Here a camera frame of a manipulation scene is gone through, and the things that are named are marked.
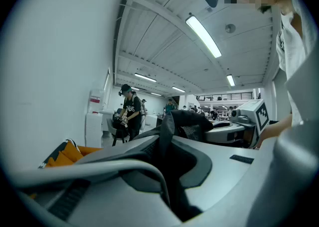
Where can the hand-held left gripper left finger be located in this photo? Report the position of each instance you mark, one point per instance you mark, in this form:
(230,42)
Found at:
(104,211)

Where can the clear water bottle red label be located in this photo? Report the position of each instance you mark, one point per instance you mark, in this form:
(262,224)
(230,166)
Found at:
(96,101)

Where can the orange sofa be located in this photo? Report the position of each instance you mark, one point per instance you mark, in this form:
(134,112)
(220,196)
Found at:
(89,150)

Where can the person's right forearm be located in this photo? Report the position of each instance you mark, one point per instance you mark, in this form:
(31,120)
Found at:
(274,129)

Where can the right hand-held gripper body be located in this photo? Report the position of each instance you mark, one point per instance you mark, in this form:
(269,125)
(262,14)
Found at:
(251,114)

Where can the round ceiling smoke detector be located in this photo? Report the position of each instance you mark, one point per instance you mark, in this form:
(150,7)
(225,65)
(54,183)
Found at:
(230,28)

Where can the white water dispenser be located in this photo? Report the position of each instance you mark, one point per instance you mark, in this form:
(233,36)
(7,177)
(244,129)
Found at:
(93,130)

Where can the person's white shirt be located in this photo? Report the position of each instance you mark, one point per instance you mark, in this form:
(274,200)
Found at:
(290,46)

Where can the white desk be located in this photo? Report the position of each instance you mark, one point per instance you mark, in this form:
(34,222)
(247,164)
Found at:
(107,119)

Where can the black mezzanine railing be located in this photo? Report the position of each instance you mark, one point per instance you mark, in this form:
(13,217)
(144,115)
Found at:
(224,96)

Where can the grey chair black legs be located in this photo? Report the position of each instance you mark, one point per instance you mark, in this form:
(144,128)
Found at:
(117,131)

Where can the long ceiling light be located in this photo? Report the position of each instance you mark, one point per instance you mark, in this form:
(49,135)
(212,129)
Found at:
(145,77)
(230,80)
(203,35)
(178,89)

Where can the black white patterned throw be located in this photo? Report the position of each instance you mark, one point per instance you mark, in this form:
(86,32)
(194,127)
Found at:
(53,152)

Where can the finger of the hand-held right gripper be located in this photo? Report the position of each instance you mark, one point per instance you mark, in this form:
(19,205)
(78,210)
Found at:
(221,135)

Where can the orange cushion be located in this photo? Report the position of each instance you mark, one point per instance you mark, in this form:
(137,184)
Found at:
(68,155)

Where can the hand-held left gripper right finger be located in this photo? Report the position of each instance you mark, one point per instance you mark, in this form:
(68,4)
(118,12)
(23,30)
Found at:
(229,183)

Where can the black bag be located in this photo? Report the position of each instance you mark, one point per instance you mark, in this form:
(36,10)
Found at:
(119,121)

